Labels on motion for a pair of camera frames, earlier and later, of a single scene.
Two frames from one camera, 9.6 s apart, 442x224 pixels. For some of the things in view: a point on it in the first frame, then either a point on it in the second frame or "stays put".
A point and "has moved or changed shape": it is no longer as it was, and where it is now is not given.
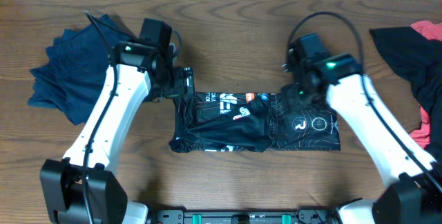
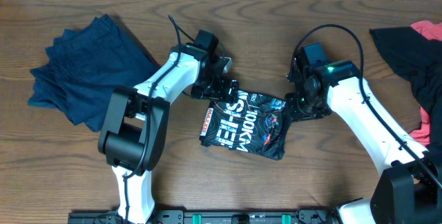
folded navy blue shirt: (77, 69) stays put
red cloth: (422, 137) stays put
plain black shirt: (418, 59) stays put
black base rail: (272, 216) stays put
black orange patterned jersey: (255, 122) has moved or changed shape
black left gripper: (184, 86) -> (221, 95)
